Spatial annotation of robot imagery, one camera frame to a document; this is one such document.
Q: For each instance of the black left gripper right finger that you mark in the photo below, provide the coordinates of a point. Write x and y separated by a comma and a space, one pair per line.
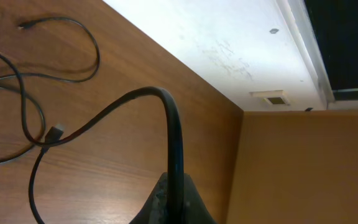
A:
194, 209

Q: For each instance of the dark window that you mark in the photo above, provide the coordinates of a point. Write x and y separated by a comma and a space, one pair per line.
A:
326, 34

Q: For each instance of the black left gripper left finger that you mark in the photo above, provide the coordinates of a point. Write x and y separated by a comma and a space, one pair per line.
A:
154, 211

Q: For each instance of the black cable small plug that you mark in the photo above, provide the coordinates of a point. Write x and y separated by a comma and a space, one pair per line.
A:
175, 176

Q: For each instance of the white wall outlet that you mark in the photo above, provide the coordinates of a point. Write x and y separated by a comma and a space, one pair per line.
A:
275, 97

